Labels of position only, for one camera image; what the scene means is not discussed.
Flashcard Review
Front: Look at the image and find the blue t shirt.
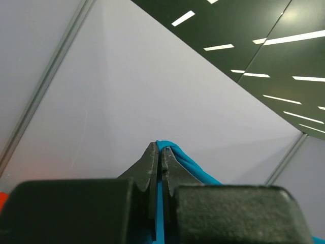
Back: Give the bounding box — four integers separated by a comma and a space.
155, 139, 325, 244

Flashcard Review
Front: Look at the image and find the folded orange t shirt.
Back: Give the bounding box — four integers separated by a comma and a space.
0, 192, 9, 211

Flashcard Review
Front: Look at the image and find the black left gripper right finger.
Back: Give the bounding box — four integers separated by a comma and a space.
160, 147, 313, 244

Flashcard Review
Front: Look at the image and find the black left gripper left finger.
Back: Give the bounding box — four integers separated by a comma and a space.
1, 142, 158, 243

